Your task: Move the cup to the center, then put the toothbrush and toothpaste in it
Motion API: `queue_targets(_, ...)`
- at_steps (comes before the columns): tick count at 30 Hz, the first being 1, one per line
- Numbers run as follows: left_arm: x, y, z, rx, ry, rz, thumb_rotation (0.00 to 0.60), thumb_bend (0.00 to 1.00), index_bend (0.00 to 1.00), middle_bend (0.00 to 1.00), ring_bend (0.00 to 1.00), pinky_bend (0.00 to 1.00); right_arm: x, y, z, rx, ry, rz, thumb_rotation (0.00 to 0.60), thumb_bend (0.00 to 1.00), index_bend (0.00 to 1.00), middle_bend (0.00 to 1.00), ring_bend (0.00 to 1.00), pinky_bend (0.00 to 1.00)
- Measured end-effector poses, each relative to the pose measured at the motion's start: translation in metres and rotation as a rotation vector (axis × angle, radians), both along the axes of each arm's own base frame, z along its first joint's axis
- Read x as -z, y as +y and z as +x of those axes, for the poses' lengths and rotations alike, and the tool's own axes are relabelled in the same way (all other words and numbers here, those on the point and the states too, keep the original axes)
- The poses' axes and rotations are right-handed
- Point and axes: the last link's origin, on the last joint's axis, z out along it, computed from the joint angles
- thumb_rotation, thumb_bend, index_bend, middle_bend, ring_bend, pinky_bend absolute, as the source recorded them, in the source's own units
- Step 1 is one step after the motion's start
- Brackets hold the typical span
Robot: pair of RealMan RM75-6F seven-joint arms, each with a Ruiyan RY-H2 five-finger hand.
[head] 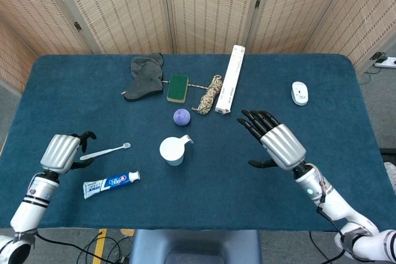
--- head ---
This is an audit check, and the woven folding screen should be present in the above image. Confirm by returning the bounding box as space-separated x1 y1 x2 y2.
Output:
0 0 396 93

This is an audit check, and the white computer mouse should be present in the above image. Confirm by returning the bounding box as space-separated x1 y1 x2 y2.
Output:
291 81 309 106

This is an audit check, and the grey cloth glove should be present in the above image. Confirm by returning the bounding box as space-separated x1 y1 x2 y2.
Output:
121 53 165 103

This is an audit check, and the green yellow sponge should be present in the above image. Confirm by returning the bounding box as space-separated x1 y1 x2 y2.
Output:
166 74 190 104

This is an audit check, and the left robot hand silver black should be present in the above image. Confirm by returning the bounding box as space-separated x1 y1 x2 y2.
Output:
40 130 97 175

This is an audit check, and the light blue cup white handle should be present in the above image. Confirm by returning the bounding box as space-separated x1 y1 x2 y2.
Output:
159 134 194 166

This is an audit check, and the coiled beige braided rope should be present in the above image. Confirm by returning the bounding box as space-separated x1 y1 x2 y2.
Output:
187 74 223 116

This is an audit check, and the long white cardboard box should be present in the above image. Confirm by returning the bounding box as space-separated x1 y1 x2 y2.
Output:
215 45 246 115

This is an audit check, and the blue white toothpaste tube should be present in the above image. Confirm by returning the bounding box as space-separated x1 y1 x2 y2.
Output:
82 170 142 200

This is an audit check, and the white power strip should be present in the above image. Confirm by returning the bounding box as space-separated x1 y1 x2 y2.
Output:
374 56 396 69

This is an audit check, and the blue table cloth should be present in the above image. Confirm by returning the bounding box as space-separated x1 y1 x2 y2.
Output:
0 53 387 232

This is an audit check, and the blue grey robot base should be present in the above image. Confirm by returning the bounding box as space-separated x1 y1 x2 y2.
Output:
129 229 263 264

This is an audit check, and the yellow floor tape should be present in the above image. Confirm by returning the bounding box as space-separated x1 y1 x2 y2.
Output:
92 228 108 264

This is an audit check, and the black floor cable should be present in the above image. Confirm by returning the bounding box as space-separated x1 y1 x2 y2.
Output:
309 231 344 264
33 229 131 264

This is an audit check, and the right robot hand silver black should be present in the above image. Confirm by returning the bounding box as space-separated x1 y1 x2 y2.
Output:
236 109 307 171

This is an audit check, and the white toothbrush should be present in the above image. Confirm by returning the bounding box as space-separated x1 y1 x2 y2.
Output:
79 142 132 161

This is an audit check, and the purple ball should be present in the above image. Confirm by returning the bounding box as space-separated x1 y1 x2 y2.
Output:
173 108 192 127

